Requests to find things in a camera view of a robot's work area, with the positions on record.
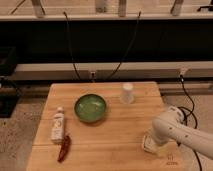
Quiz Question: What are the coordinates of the red chili pepper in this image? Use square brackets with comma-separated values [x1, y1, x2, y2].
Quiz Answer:
[57, 136, 71, 162]

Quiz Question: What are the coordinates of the white sponge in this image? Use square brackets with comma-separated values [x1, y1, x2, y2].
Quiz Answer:
[142, 133, 168, 157]

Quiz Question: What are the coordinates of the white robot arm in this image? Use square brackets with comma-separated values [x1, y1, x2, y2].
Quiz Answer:
[142, 106, 213, 160]

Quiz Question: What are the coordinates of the wall power outlet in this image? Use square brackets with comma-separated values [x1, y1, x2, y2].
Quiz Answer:
[88, 70, 96, 80]

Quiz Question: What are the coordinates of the black cable left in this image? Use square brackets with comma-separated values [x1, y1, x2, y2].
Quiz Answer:
[62, 11, 82, 81]

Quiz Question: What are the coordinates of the right wall outlet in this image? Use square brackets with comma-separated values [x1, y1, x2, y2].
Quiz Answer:
[179, 68, 188, 76]

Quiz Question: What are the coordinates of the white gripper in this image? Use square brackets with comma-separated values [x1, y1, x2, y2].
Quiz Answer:
[143, 130, 175, 158]

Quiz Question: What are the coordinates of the black cable right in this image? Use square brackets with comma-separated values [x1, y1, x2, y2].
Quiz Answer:
[105, 10, 142, 81]

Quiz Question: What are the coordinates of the white squeeze bottle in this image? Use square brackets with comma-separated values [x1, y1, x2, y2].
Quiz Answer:
[51, 107, 65, 144]

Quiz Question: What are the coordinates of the green ceramic bowl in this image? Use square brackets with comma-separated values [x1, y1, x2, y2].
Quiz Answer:
[74, 94, 107, 123]

